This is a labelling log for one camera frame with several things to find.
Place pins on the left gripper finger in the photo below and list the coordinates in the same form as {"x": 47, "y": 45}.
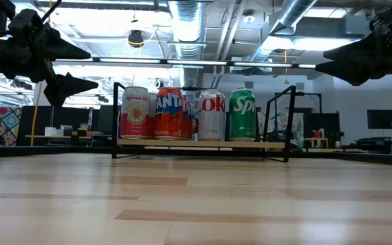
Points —
{"x": 66, "y": 89}
{"x": 65, "y": 49}

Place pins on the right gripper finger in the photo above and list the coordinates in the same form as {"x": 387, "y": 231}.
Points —
{"x": 356, "y": 51}
{"x": 356, "y": 73}

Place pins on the silver red-logo soda can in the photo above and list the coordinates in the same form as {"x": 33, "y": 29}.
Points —
{"x": 212, "y": 119}
{"x": 135, "y": 115}

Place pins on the green Sprite can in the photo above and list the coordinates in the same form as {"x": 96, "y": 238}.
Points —
{"x": 242, "y": 119}

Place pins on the red soda can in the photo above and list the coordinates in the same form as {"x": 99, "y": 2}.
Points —
{"x": 188, "y": 119}

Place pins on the white column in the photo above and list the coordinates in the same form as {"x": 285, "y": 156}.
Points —
{"x": 41, "y": 98}

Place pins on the black partition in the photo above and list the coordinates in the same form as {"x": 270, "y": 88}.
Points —
{"x": 80, "y": 117}

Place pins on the white box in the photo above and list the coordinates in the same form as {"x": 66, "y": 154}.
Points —
{"x": 51, "y": 131}

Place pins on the black monitor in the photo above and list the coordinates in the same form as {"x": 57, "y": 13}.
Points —
{"x": 383, "y": 119}

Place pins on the colourful patterned panel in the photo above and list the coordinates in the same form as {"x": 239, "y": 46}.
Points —
{"x": 3, "y": 119}

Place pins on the black ceiling fixture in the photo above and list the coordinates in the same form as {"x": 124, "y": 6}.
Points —
{"x": 135, "y": 38}

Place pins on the wooden rack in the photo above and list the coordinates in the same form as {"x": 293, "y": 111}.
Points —
{"x": 316, "y": 141}

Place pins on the black aluminium table frame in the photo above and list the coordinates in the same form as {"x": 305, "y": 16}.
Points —
{"x": 46, "y": 150}

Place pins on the silver round ceiling duct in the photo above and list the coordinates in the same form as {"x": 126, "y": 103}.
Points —
{"x": 294, "y": 12}

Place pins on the silver ventilation duct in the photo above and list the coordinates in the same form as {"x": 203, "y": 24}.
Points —
{"x": 185, "y": 24}

